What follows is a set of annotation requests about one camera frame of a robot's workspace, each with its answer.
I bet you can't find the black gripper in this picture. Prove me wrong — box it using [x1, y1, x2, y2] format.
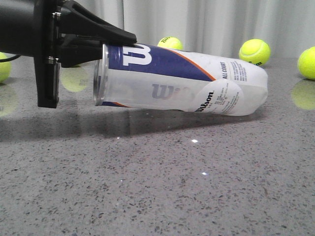
[33, 0, 137, 108]

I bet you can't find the clear Wilson tennis ball can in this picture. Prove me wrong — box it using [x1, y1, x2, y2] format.
[94, 44, 268, 116]

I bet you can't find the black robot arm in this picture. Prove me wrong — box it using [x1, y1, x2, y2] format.
[0, 0, 137, 108]

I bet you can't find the tennis ball far left edge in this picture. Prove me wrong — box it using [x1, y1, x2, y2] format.
[0, 61, 11, 83]

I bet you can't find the center back tennis ball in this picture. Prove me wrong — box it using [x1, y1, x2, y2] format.
[157, 36, 183, 50]

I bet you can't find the Wilson tennis ball right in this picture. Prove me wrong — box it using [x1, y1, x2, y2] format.
[239, 39, 271, 66]

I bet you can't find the tennis ball far right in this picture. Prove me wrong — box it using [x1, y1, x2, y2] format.
[297, 47, 315, 80]

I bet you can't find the grey pleated curtain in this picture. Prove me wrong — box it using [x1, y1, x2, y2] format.
[81, 0, 315, 58]

